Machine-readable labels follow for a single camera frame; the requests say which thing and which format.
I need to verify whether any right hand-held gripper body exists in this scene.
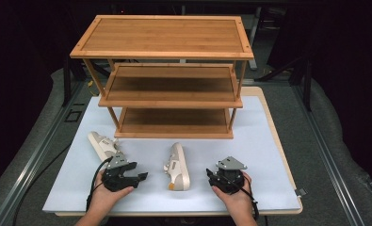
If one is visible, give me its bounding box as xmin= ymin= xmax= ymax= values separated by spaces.
xmin=210 ymin=155 xmax=249 ymax=194

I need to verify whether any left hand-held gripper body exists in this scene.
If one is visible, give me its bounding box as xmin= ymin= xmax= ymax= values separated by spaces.
xmin=101 ymin=153 xmax=135 ymax=193

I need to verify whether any white and beige sneaker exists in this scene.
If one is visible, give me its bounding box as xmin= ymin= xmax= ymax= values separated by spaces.
xmin=163 ymin=142 xmax=191 ymax=192
xmin=88 ymin=131 xmax=125 ymax=163

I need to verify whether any wooden three-tier shoe rack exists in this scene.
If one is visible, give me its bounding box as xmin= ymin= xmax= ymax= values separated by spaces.
xmin=70 ymin=14 xmax=254 ymax=139

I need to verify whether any person's left hand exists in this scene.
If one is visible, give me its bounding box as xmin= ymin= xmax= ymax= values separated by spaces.
xmin=91 ymin=169 xmax=135 ymax=215

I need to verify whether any person's right hand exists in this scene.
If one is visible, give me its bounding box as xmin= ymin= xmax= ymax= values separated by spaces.
xmin=211 ymin=171 xmax=254 ymax=218

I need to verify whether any white table mat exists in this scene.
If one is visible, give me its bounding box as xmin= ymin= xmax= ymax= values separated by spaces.
xmin=41 ymin=95 xmax=302 ymax=214

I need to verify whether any small grey clip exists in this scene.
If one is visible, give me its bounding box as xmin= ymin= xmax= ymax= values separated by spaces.
xmin=294 ymin=186 xmax=308 ymax=199

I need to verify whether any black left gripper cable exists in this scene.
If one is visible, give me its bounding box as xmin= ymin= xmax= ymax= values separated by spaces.
xmin=85 ymin=156 xmax=113 ymax=212

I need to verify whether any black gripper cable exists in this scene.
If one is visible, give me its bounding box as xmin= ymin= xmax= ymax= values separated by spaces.
xmin=221 ymin=173 xmax=261 ymax=221
xmin=85 ymin=156 xmax=113 ymax=212

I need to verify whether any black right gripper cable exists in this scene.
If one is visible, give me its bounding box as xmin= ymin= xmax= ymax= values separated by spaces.
xmin=221 ymin=173 xmax=261 ymax=221

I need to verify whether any black floor cable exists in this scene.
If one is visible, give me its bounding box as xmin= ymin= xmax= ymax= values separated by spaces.
xmin=11 ymin=142 xmax=73 ymax=226

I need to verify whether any aluminium frame rail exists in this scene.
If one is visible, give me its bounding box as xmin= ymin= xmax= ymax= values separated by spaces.
xmin=0 ymin=80 xmax=85 ymax=226
xmin=290 ymin=84 xmax=369 ymax=226

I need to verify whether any black frame post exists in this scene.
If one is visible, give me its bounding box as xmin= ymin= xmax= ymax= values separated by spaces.
xmin=62 ymin=56 xmax=73 ymax=107

